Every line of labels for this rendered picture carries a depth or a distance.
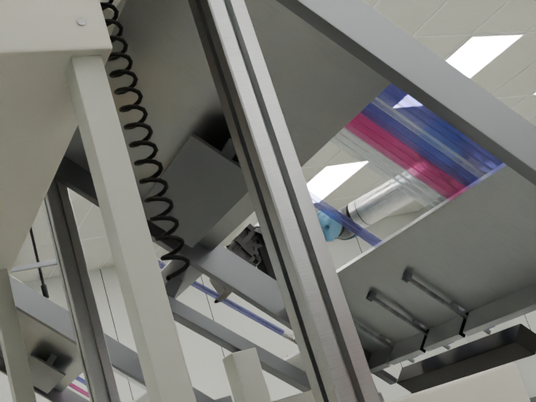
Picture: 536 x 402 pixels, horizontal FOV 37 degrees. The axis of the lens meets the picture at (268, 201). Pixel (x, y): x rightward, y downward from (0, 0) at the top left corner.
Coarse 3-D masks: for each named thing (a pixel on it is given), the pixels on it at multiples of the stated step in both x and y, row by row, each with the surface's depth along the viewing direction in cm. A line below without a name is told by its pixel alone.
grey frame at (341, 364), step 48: (192, 0) 79; (240, 0) 78; (240, 48) 77; (240, 96) 73; (240, 144) 74; (288, 144) 73; (48, 192) 141; (288, 192) 72; (288, 240) 69; (288, 288) 70; (336, 288) 69; (96, 336) 134; (336, 336) 69; (96, 384) 131; (336, 384) 66
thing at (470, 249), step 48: (480, 192) 105; (528, 192) 101; (384, 240) 123; (432, 240) 117; (480, 240) 112; (528, 240) 108; (384, 288) 133; (432, 288) 127; (480, 288) 121; (384, 336) 145
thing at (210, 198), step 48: (144, 0) 102; (144, 48) 110; (192, 48) 106; (288, 48) 98; (336, 48) 95; (144, 96) 118; (192, 96) 114; (288, 96) 105; (336, 96) 102; (192, 144) 116; (144, 192) 141; (192, 192) 127; (240, 192) 121; (192, 240) 139
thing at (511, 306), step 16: (528, 288) 116; (496, 304) 121; (512, 304) 117; (528, 304) 113; (464, 320) 128; (480, 320) 123; (496, 320) 119; (416, 336) 140; (432, 336) 134; (448, 336) 129; (464, 336) 127; (384, 352) 148; (400, 352) 142; (416, 352) 137
